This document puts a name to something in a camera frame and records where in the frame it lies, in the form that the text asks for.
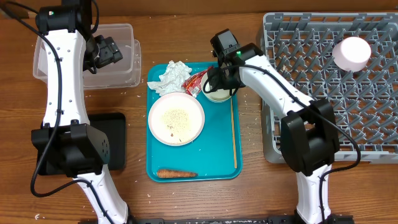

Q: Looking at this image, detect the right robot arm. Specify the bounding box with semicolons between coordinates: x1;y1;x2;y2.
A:
207;44;340;223

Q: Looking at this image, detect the grey dishwasher rack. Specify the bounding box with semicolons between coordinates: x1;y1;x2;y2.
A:
258;12;397;164

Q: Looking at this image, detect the large white plate with rice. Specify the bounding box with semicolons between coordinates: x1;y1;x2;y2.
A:
147;92;205;146

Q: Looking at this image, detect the red snack wrapper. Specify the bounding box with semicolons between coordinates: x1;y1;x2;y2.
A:
182;66;213;98

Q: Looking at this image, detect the clear plastic bin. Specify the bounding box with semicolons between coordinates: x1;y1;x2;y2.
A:
33;24;141;91

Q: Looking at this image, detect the pale green bowl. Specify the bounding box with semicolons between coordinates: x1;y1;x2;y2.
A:
201;73;231;103

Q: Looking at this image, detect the pink plastic bowl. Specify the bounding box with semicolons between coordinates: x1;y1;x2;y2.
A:
332;37;371;72

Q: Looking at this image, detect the wooden chopstick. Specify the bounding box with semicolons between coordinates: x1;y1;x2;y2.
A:
230;97;238;169

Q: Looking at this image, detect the black tray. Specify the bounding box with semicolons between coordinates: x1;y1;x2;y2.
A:
39;113;126;177

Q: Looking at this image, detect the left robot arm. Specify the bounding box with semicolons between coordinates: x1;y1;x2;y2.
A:
31;1;132;223

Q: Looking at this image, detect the crumpled white tissue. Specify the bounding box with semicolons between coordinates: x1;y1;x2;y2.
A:
147;60;192;96

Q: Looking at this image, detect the orange carrot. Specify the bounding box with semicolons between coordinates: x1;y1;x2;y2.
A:
156;169;198;179

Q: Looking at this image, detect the teal plastic serving tray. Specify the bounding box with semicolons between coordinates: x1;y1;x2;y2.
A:
146;61;243;183

